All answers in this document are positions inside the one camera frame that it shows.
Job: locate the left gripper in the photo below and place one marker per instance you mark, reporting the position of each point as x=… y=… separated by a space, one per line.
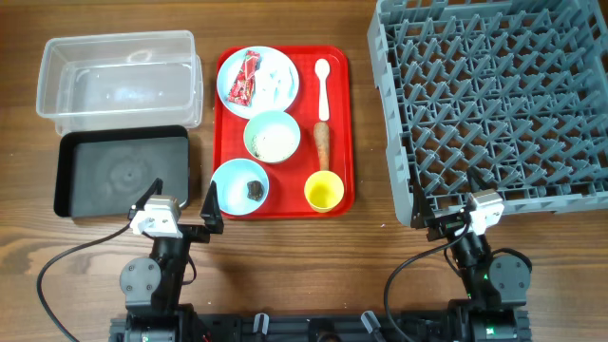
x=198 y=234

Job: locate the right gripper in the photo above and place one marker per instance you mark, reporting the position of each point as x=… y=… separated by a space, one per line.
x=423 y=215

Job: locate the small light blue bowl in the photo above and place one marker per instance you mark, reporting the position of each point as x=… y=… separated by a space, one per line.
x=232 y=178

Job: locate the dark brown food scrap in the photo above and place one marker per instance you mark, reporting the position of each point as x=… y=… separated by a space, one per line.
x=255 y=190

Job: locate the white rice grains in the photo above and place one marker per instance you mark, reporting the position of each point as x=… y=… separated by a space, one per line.
x=274 y=143

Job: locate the mint green bowl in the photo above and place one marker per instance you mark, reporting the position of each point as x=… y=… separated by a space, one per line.
x=268 y=118

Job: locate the red snack wrapper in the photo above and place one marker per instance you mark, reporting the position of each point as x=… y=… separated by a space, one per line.
x=243 y=87

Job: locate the yellow plastic cup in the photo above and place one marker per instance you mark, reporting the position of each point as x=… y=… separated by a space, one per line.
x=323 y=191

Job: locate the white plastic wrap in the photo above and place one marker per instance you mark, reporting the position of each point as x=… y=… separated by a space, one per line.
x=274 y=84

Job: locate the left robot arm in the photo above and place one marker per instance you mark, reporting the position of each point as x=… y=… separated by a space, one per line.
x=152 y=285

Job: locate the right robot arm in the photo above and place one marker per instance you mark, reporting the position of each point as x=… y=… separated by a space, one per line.
x=496 y=281

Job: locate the grey dishwasher rack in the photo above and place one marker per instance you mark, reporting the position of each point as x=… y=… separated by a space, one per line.
x=515 y=91

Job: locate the black plastic tray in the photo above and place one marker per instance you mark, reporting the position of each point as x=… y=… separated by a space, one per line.
x=103 y=173

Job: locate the red serving tray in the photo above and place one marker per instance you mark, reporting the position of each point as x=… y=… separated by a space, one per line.
x=286 y=198

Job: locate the clear plastic bin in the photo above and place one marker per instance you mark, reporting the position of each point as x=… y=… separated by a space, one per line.
x=121 y=80

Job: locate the large light blue plate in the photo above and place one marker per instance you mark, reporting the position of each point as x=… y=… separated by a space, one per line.
x=227 y=73

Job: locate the orange carrot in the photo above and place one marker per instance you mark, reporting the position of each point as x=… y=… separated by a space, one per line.
x=321 y=134

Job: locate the white plastic spoon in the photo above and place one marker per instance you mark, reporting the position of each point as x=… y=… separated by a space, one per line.
x=322 y=70

